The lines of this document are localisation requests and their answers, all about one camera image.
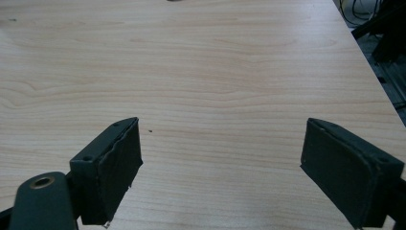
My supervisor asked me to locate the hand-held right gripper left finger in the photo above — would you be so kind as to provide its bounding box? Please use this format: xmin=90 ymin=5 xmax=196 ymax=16
xmin=69 ymin=116 xmax=144 ymax=226

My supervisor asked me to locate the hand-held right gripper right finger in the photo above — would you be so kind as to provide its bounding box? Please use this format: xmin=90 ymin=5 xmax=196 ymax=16
xmin=300 ymin=117 xmax=406 ymax=230

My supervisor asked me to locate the black metal stand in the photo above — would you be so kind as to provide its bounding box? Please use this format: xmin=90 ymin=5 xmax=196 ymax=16
xmin=350 ymin=0 xmax=406 ymax=65

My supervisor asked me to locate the black cable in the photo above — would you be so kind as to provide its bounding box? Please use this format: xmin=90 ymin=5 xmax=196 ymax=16
xmin=337 ymin=0 xmax=384 ymax=27

